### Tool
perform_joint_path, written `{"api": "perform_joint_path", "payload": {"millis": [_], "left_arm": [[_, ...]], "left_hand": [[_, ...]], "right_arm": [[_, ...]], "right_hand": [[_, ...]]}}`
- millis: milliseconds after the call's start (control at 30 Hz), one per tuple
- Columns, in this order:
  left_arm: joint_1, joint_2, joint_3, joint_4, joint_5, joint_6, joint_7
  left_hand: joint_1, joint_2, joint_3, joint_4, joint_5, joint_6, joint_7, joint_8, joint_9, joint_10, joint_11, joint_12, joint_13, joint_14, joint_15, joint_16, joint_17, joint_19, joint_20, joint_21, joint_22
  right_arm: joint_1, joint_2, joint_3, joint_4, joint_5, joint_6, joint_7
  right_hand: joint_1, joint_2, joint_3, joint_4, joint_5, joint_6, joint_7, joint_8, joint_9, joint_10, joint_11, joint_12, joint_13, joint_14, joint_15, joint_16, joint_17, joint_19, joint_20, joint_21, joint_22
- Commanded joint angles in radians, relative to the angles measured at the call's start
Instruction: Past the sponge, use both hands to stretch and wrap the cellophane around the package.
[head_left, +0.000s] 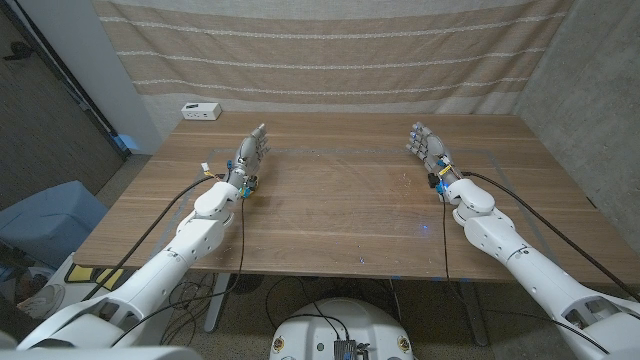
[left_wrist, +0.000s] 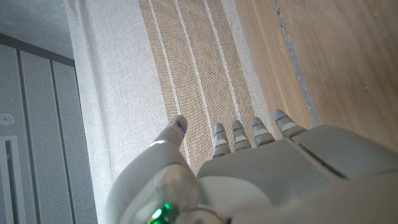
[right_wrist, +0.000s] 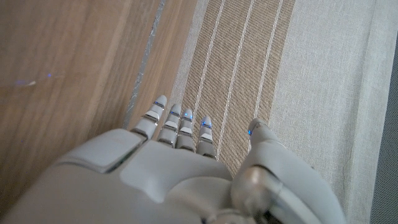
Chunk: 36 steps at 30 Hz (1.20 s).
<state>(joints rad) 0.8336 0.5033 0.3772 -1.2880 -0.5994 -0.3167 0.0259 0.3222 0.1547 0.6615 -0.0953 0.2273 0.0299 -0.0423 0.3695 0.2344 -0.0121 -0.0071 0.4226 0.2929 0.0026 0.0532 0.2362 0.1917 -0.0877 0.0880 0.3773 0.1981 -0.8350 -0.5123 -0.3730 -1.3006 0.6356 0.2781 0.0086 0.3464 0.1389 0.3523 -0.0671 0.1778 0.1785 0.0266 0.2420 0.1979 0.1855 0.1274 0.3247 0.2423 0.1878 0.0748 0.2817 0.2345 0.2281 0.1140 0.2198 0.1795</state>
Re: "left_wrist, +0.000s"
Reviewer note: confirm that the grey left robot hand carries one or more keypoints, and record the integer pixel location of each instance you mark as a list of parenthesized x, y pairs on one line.
[(264, 180)]

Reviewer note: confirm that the grey table tape outline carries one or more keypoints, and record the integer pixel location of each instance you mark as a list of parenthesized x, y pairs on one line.
[(295, 65)]

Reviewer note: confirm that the beige striped cloth backdrop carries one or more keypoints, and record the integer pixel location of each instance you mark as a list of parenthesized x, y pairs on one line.
[(124, 77)]

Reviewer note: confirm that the white ceiling vent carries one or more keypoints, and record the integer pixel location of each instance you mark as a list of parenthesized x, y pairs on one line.
[(17, 180)]

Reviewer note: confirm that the round white ceiling sensor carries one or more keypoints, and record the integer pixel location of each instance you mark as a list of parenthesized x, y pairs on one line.
[(6, 119)]

